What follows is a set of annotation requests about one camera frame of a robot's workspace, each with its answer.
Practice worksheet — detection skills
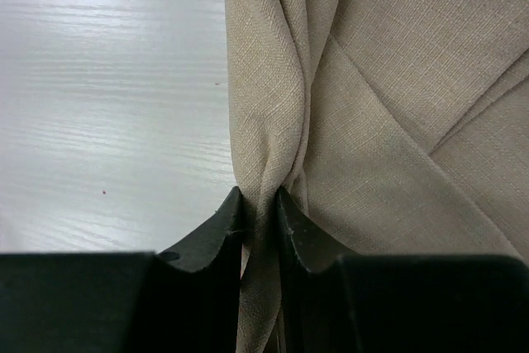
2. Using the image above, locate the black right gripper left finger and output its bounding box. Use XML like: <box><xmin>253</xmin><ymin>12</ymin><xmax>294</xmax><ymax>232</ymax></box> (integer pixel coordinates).
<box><xmin>1</xmin><ymin>188</ymin><xmax>243</xmax><ymax>352</ymax></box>

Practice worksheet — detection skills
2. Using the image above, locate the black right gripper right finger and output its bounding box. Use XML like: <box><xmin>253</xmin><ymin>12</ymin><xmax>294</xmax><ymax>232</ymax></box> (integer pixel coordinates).
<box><xmin>275</xmin><ymin>188</ymin><xmax>528</xmax><ymax>352</ymax></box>

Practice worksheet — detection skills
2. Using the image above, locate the beige cloth napkin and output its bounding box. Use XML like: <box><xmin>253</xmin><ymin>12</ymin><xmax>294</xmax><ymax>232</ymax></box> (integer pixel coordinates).
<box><xmin>225</xmin><ymin>0</ymin><xmax>528</xmax><ymax>352</ymax></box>

